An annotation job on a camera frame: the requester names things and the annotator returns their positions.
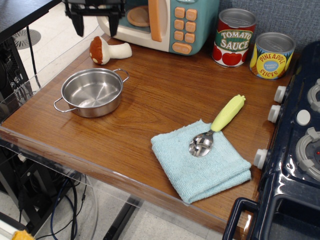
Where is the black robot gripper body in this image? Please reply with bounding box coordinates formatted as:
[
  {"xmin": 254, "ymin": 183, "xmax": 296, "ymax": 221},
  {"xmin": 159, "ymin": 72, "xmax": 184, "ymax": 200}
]
[{"xmin": 63, "ymin": 0, "xmax": 126, "ymax": 18}]

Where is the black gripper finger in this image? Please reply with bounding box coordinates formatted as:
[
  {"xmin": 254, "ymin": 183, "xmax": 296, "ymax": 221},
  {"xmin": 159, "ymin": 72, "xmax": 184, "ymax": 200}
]
[
  {"xmin": 108, "ymin": 12, "xmax": 120, "ymax": 37},
  {"xmin": 71, "ymin": 14, "xmax": 84, "ymax": 37}
]

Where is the plush brown white mushroom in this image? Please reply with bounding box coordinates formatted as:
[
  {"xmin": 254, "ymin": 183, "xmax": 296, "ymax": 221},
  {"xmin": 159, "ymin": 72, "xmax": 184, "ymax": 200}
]
[{"xmin": 89, "ymin": 36, "xmax": 133, "ymax": 65}]

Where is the black desk at left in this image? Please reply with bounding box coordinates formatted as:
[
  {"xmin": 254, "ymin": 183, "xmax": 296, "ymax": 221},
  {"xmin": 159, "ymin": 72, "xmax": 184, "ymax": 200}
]
[{"xmin": 0, "ymin": 0, "xmax": 62, "ymax": 43}]

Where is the stainless steel pot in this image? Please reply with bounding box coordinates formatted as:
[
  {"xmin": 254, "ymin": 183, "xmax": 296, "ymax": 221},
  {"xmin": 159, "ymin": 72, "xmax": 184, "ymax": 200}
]
[{"xmin": 53, "ymin": 68, "xmax": 130, "ymax": 118}]

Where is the toy microwave cream and teal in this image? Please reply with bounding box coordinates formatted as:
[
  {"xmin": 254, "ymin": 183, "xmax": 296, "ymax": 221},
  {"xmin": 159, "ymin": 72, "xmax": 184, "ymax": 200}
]
[{"xmin": 96, "ymin": 0, "xmax": 221, "ymax": 56}]

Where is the tomato sauce can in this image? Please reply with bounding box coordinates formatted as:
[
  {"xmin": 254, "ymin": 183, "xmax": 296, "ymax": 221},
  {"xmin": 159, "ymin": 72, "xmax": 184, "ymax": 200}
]
[{"xmin": 212, "ymin": 8, "xmax": 257, "ymax": 67}]

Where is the pineapple slices can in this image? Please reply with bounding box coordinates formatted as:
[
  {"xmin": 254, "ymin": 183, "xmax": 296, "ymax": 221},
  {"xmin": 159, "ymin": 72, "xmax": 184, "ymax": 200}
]
[{"xmin": 249, "ymin": 32, "xmax": 296, "ymax": 80}]

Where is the light blue folded cloth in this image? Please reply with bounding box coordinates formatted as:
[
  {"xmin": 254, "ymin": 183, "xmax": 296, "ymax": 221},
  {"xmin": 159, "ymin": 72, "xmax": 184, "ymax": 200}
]
[{"xmin": 151, "ymin": 120, "xmax": 251, "ymax": 204}]

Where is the yellow object at corner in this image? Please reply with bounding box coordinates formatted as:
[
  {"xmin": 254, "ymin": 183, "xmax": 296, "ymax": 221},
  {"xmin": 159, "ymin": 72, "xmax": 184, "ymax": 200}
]
[{"xmin": 0, "ymin": 230, "xmax": 35, "ymax": 240}]

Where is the dark blue toy stove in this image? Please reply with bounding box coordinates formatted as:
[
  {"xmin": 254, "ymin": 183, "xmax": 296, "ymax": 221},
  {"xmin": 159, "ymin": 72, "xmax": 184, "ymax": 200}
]
[{"xmin": 223, "ymin": 41, "xmax": 320, "ymax": 240}]

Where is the spoon with yellow corn handle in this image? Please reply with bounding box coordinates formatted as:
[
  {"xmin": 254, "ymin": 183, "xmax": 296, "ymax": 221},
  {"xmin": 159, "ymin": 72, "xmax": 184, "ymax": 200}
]
[{"xmin": 188, "ymin": 94, "xmax": 246, "ymax": 157}]

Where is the black cable under table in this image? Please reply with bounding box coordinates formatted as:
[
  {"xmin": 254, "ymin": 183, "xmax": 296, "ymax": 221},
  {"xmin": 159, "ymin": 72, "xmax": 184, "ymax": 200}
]
[{"xmin": 34, "ymin": 174, "xmax": 88, "ymax": 240}]

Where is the blue cable under table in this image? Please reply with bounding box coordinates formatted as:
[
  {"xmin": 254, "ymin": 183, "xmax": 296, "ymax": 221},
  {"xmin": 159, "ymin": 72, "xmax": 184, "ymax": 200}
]
[{"xmin": 49, "ymin": 177, "xmax": 78, "ymax": 240}]

